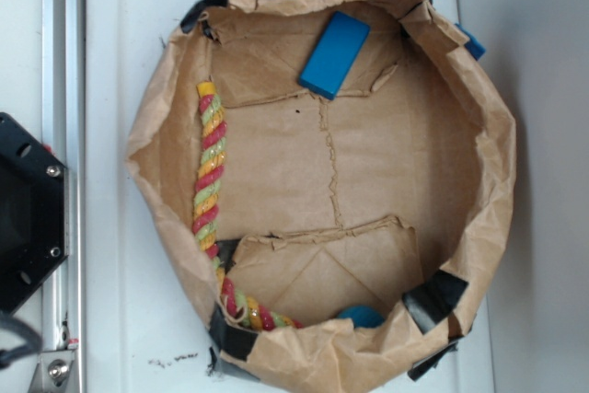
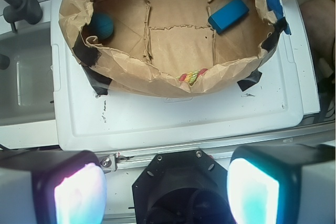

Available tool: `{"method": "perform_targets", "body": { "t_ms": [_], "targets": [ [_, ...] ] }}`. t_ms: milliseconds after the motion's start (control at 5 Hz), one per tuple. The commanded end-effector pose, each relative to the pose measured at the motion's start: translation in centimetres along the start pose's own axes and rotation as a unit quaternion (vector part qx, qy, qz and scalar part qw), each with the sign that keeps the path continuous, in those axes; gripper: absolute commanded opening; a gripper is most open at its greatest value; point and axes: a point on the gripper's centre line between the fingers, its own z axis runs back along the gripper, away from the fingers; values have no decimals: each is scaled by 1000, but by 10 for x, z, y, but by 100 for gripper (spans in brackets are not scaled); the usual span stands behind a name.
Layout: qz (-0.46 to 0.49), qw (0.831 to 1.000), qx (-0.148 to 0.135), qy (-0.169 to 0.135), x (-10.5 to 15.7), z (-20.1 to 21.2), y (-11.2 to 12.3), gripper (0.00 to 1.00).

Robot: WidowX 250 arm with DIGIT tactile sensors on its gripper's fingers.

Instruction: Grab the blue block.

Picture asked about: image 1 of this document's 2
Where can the blue rectangular block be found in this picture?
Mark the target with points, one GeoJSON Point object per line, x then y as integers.
{"type": "Point", "coordinates": [333, 56]}

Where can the brown paper bag bin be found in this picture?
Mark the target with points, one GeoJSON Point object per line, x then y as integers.
{"type": "Point", "coordinates": [278, 208]}

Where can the blue ball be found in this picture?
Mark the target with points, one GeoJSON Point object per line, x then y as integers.
{"type": "Point", "coordinates": [362, 316]}

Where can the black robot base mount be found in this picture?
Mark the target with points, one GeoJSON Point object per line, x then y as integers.
{"type": "Point", "coordinates": [32, 214]}

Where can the aluminium extrusion rail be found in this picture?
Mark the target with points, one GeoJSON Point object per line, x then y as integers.
{"type": "Point", "coordinates": [63, 56]}

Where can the metal corner bracket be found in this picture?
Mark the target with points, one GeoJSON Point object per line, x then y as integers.
{"type": "Point", "coordinates": [53, 372]}

